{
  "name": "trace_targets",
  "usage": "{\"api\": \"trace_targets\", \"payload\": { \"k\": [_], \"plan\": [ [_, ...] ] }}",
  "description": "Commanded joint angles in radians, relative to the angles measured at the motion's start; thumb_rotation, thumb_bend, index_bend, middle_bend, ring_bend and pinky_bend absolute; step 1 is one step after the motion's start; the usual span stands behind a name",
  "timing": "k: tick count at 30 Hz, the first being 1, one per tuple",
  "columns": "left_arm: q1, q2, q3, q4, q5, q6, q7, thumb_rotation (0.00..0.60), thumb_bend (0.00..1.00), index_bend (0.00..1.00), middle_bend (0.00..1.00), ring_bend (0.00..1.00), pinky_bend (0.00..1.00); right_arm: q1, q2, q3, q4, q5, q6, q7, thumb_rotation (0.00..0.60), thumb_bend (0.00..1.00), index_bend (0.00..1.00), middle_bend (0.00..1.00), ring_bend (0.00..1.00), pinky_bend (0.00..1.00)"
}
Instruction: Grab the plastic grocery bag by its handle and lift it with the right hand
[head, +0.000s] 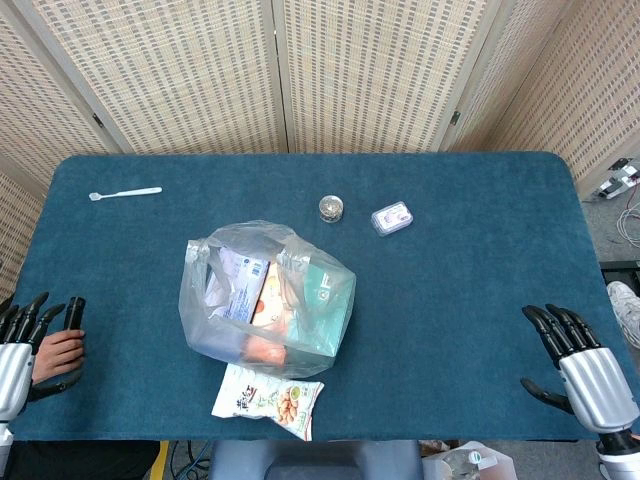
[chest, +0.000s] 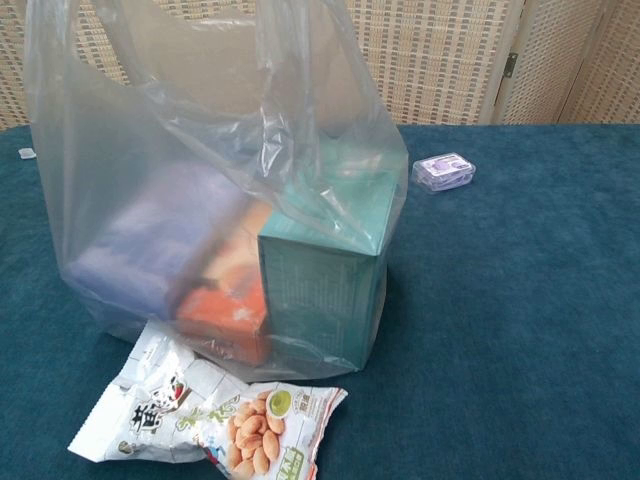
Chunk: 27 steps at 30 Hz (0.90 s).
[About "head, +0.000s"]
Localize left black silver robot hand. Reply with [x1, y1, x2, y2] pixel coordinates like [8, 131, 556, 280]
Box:
[0, 291, 85, 424]

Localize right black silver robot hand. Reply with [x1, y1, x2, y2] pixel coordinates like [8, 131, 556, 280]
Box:
[519, 302, 640, 436]

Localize person's bare hand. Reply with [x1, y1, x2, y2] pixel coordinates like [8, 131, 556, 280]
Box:
[31, 328, 87, 386]

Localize clear plastic shopping bag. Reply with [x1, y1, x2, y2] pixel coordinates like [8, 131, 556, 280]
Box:
[178, 219, 357, 380]

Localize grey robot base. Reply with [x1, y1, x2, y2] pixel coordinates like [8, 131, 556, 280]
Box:
[207, 439, 424, 480]

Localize white snack packet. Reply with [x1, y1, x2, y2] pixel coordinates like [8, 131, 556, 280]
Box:
[211, 362, 325, 442]

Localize white sneaker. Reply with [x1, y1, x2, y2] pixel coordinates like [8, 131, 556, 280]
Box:
[606, 280, 640, 335]

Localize person's black clothing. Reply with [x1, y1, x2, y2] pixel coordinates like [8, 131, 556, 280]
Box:
[0, 439, 161, 480]

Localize blue table cloth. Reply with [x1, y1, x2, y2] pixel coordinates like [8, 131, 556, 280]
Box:
[9, 152, 619, 444]

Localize clear plastic container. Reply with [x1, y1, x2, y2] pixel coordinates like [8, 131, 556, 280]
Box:
[422, 439, 517, 480]

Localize white toothbrush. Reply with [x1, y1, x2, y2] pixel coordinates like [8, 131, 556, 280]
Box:
[88, 186, 163, 203]

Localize white electronic device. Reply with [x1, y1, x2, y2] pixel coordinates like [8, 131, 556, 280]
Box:
[593, 157, 640, 201]

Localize orange cardboard box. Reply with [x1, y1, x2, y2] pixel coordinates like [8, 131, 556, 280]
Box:
[243, 262, 302, 366]

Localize small clear purple case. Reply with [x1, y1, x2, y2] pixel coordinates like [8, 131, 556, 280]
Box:
[370, 200, 414, 238]

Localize teal cardboard box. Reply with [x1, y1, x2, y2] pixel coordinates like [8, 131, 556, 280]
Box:
[285, 262, 355, 359]

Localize small round clear jar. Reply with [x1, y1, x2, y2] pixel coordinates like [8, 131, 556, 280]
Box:
[318, 195, 345, 224]

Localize black metal frame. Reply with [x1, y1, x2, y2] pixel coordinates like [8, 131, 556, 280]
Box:
[599, 259, 640, 292]

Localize blue floor cable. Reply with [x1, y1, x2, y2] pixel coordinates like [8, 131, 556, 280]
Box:
[168, 439, 212, 480]

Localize white floor cables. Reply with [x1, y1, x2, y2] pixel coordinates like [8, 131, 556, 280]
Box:
[616, 198, 640, 237]

